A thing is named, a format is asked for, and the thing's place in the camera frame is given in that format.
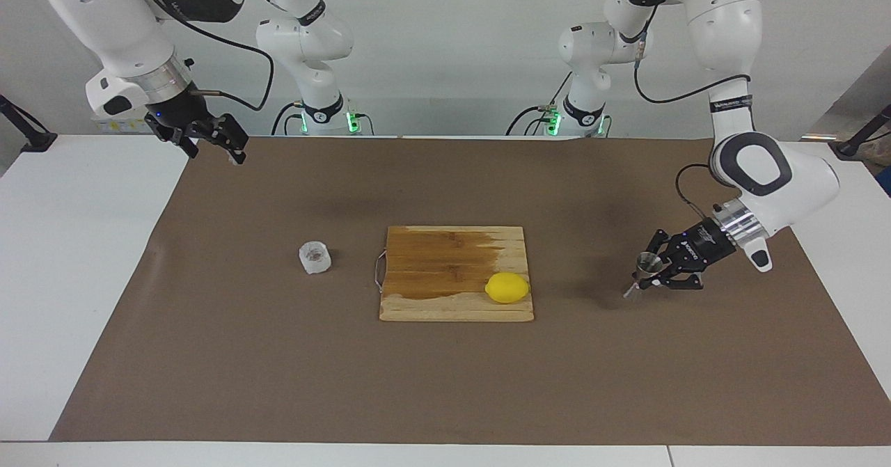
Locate black clamp stand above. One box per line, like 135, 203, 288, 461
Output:
0, 95, 58, 153
828, 104, 891, 160

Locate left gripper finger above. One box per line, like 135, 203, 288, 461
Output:
652, 228, 688, 252
640, 266, 704, 292

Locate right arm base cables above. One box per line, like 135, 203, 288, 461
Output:
270, 100, 377, 137

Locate small clear plastic cup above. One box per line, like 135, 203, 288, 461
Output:
298, 241, 333, 276

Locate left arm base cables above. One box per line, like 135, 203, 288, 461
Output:
506, 74, 613, 137

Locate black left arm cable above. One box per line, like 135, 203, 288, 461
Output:
632, 0, 752, 217

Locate white boxes by wall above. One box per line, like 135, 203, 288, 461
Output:
92, 116, 151, 134

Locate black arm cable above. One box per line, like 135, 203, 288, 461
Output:
632, 0, 752, 217
157, 0, 276, 113

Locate brown paper table mat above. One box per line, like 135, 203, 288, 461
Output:
49, 136, 891, 447

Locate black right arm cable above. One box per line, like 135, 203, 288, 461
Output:
157, 0, 276, 113

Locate steel double jigger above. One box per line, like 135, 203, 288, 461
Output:
623, 251, 665, 301

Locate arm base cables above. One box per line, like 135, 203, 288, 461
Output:
506, 74, 613, 137
270, 100, 377, 137

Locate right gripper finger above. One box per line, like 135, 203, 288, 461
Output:
201, 113, 250, 166
144, 120, 200, 160

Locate wooden cutting board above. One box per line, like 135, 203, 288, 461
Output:
374, 225, 535, 323

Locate yellow lemon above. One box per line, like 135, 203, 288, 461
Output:
484, 271, 531, 305

